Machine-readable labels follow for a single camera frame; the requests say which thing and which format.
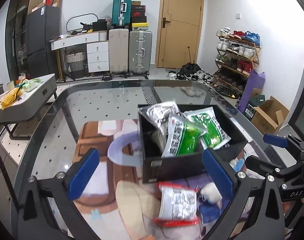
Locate black refrigerator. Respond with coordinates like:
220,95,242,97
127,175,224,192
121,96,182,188
25,5,61,78

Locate red white mask packet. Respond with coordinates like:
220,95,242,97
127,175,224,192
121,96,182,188
154,181,199,227

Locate wooden door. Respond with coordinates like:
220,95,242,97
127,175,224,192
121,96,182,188
155,0,204,69

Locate teal suitcase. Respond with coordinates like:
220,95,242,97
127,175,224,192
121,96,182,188
112,0,132,28

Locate stacked shoe boxes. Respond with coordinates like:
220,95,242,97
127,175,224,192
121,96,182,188
130,1,149,30

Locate woven laundry basket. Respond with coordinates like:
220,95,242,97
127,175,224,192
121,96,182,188
66,50,87,79

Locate wooden shoe rack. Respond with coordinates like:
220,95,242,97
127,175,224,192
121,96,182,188
212,27,261,95

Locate silver suitcase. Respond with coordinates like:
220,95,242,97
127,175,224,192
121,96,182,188
128,30,153,75

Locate black trash bin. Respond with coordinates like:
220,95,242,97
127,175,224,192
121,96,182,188
214,85,240,100

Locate purple bag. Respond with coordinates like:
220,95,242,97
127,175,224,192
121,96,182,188
238,69,266,113

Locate cardboard box on floor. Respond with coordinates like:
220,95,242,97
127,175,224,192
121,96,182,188
251,96,289,135

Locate green white medicine packet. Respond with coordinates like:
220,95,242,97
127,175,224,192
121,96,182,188
184,107,231,150

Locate grey coffee table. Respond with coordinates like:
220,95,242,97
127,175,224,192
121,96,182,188
0,74,57,140

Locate grey adidas bag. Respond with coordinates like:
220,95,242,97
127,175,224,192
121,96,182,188
138,101,182,152

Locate white drawer desk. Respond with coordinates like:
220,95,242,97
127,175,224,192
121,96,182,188
50,30,110,82

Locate white plush keychain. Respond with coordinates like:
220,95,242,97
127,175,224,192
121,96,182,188
200,182,222,204

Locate anime desk mat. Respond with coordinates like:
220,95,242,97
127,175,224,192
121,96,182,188
73,119,228,239

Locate yellow bag on table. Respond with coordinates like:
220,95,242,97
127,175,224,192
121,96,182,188
0,87,22,110

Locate black storage box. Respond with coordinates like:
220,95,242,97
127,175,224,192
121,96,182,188
138,101,248,184

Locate beige suitcase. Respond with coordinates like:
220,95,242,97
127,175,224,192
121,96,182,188
109,29,129,73

